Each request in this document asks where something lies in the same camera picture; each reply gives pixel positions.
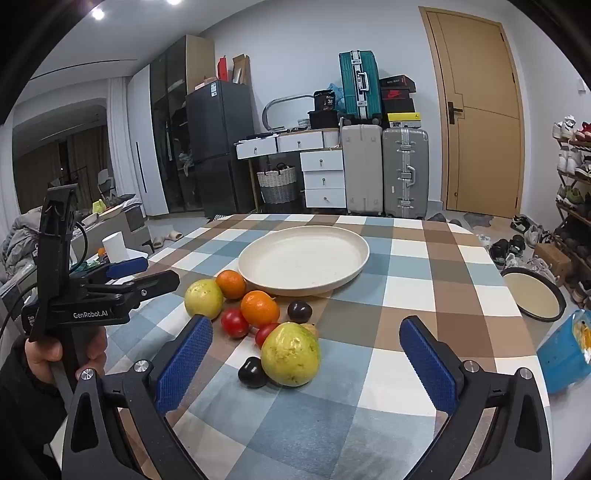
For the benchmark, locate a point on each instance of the arched metal mirror frame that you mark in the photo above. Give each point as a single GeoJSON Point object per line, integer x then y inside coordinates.
{"type": "Point", "coordinates": [277, 102]}

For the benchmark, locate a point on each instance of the wardrobe with glass doors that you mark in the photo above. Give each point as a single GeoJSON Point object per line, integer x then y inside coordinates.
{"type": "Point", "coordinates": [157, 138]}

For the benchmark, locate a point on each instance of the silver suitcase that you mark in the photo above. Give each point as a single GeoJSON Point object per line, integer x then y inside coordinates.
{"type": "Point", "coordinates": [405, 175]}

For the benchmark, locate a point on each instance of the orange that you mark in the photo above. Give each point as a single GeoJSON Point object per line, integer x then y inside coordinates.
{"type": "Point", "coordinates": [231, 284]}
{"type": "Point", "coordinates": [260, 308]}

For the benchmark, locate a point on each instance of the person's left hand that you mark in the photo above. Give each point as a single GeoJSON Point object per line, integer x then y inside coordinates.
{"type": "Point", "coordinates": [39, 362]}

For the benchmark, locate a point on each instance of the blue plastic bag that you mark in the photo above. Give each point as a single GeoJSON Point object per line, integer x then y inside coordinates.
{"type": "Point", "coordinates": [339, 97]}

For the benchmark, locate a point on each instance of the teal suitcase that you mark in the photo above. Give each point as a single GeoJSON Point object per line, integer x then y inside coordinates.
{"type": "Point", "coordinates": [360, 85]}

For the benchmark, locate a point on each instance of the small red tomato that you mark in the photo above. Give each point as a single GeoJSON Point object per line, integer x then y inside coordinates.
{"type": "Point", "coordinates": [264, 333]}

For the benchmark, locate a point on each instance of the cream round plate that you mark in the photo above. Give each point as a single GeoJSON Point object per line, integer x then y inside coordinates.
{"type": "Point", "coordinates": [304, 258]}

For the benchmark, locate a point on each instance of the black bag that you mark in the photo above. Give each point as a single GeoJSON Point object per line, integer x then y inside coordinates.
{"type": "Point", "coordinates": [323, 117]}

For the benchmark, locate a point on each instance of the wooden shoe rack with shoes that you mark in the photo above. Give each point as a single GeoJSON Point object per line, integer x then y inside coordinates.
{"type": "Point", "coordinates": [572, 184]}

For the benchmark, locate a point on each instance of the grey doormat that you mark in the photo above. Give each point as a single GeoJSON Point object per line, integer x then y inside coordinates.
{"type": "Point", "coordinates": [478, 219]}

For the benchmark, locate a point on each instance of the woven laundry basket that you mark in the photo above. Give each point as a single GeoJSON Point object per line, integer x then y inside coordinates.
{"type": "Point", "coordinates": [277, 184]}

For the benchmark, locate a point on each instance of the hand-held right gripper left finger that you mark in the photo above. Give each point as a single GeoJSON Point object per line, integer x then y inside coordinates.
{"type": "Point", "coordinates": [184, 364]}

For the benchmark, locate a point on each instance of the small yellow guava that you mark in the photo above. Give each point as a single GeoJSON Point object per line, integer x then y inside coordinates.
{"type": "Point", "coordinates": [203, 299]}

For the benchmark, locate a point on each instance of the brown longan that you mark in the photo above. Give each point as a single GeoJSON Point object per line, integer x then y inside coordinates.
{"type": "Point", "coordinates": [313, 329]}

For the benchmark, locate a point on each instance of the white curtain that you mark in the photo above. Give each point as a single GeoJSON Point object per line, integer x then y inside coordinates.
{"type": "Point", "coordinates": [117, 138]}

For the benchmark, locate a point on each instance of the large red tomato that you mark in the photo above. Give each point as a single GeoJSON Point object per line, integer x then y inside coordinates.
{"type": "Point", "coordinates": [234, 323]}

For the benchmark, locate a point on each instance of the round tray with black rim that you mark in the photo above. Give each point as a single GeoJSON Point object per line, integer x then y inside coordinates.
{"type": "Point", "coordinates": [531, 295]}

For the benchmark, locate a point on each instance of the white desk with drawers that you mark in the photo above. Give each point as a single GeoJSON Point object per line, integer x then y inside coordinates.
{"type": "Point", "coordinates": [323, 180]}

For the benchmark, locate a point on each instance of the brown cardboard box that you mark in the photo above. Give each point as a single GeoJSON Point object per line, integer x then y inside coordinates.
{"type": "Point", "coordinates": [551, 261]}

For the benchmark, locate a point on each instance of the flat cardboard box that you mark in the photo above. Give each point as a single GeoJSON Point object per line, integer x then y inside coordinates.
{"type": "Point", "coordinates": [240, 69]}

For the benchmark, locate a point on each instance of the pair of grey slippers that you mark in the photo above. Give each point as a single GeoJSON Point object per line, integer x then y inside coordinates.
{"type": "Point", "coordinates": [441, 218]}

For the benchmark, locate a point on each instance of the dark grey fridge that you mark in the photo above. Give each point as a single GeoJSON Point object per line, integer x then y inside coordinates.
{"type": "Point", "coordinates": [217, 138]}

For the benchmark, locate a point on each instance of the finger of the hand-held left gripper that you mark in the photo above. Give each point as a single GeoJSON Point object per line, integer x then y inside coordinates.
{"type": "Point", "coordinates": [152, 282]}
{"type": "Point", "coordinates": [127, 267]}

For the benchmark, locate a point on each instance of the red and black shoe box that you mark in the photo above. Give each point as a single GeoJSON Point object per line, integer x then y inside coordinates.
{"type": "Point", "coordinates": [395, 99]}

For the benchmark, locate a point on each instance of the pair of beige slippers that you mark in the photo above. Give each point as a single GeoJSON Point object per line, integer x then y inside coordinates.
{"type": "Point", "coordinates": [167, 237]}

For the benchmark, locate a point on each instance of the pile of shoes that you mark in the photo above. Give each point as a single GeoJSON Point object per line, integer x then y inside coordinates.
{"type": "Point", "coordinates": [517, 244]}

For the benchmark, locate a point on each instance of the dark purple plum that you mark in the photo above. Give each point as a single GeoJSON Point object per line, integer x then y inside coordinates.
{"type": "Point", "coordinates": [299, 312]}
{"type": "Point", "coordinates": [250, 371]}

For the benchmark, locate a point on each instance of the yellow and black shoe box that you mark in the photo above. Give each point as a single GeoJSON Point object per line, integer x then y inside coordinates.
{"type": "Point", "coordinates": [404, 121]}

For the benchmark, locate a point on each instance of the large yellow-green guava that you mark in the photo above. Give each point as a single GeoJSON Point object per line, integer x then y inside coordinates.
{"type": "Point", "coordinates": [291, 355]}

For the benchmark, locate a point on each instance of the person's left forearm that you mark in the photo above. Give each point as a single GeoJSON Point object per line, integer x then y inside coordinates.
{"type": "Point", "coordinates": [23, 424]}

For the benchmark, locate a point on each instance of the blue bin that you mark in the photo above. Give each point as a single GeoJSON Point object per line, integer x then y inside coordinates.
{"type": "Point", "coordinates": [563, 355]}

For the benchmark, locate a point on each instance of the white paper roll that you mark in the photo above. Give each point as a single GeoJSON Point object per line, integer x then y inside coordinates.
{"type": "Point", "coordinates": [114, 247]}

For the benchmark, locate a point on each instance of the wooden door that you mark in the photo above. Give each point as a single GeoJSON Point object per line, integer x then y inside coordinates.
{"type": "Point", "coordinates": [480, 152]}

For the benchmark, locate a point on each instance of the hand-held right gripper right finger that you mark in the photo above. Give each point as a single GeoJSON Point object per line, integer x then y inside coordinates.
{"type": "Point", "coordinates": [429, 364]}

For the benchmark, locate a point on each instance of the beige suitcase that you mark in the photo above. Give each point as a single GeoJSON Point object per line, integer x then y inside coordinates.
{"type": "Point", "coordinates": [361, 170]}

